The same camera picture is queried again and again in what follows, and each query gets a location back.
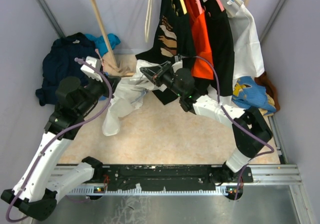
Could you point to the navy blue garment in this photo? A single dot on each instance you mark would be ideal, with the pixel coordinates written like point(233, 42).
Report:
point(60, 63)

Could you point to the black printed hanging shirt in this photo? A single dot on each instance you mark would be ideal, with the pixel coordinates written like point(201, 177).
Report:
point(173, 37)

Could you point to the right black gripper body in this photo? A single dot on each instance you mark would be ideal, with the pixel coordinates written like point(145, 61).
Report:
point(166, 77)

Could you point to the beige hanger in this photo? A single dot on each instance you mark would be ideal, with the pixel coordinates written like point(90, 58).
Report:
point(148, 20)

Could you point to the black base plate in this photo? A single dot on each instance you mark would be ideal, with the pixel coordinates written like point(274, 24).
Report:
point(169, 177)

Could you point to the brown garment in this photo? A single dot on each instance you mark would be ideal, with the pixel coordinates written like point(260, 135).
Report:
point(271, 90)

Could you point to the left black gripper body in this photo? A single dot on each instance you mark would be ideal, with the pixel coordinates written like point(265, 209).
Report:
point(106, 88)

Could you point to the blue yellow printed garment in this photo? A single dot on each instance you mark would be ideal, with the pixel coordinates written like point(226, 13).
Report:
point(248, 94)

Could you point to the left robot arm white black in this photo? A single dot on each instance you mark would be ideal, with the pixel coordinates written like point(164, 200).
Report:
point(34, 195)

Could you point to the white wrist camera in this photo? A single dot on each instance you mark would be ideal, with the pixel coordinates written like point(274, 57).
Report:
point(88, 71)
point(178, 63)

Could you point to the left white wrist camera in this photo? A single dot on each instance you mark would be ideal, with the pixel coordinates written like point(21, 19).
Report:
point(88, 71)

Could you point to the orange hanging shirt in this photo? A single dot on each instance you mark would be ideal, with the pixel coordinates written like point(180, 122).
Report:
point(202, 67)

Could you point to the teal garment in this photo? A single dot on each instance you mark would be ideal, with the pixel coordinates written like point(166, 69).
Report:
point(100, 42)

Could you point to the white t shirt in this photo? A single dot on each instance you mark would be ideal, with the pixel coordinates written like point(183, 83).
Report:
point(128, 97)

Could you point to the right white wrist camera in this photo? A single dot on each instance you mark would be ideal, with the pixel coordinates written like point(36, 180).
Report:
point(178, 63)

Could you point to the beige garment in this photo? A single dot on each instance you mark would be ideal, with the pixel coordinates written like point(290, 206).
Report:
point(122, 65)

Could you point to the white hanging shirt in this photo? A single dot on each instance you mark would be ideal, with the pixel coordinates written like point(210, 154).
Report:
point(248, 56)

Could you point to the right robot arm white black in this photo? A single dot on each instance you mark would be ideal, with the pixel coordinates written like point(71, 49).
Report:
point(250, 130)

